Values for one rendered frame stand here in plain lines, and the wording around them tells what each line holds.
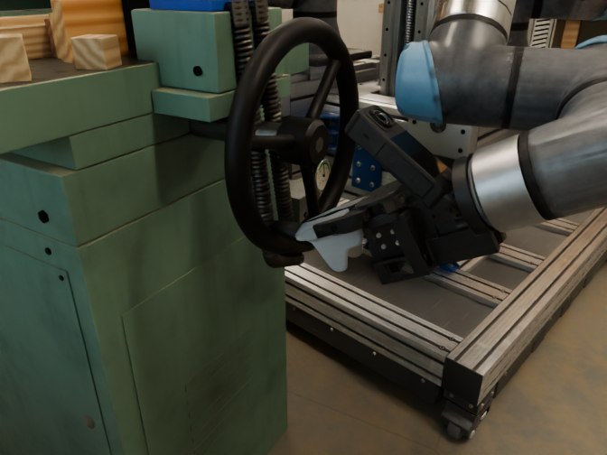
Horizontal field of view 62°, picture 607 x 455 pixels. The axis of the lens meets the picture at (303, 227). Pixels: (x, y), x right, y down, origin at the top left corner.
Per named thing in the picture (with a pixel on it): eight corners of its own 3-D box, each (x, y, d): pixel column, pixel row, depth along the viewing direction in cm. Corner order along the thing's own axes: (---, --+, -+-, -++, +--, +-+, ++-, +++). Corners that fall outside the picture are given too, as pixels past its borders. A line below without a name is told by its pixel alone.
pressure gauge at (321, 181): (315, 206, 95) (316, 164, 91) (298, 201, 97) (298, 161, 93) (331, 194, 100) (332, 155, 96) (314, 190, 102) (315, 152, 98)
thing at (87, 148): (76, 171, 57) (69, 136, 55) (-27, 143, 67) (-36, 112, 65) (275, 103, 87) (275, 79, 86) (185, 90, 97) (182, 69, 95)
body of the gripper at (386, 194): (374, 287, 49) (496, 262, 42) (338, 208, 48) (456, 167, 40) (403, 255, 55) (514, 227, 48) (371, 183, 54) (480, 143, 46)
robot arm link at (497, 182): (509, 145, 38) (528, 122, 44) (452, 165, 40) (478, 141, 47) (545, 236, 39) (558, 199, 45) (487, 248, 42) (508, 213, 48)
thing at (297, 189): (301, 236, 99) (301, 199, 95) (250, 223, 104) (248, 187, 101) (322, 221, 105) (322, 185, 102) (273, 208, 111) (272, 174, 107)
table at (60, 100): (47, 177, 44) (31, 107, 41) (-118, 128, 58) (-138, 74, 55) (356, 74, 90) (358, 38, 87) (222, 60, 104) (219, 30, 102)
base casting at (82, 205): (74, 250, 59) (57, 176, 55) (-145, 164, 86) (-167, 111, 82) (284, 149, 93) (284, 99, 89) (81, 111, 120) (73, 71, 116)
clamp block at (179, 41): (217, 95, 60) (210, 13, 56) (137, 84, 66) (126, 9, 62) (285, 76, 71) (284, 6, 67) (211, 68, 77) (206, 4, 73)
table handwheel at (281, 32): (320, -44, 53) (385, 108, 78) (179, -41, 62) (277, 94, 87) (210, 205, 47) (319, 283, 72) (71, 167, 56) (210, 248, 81)
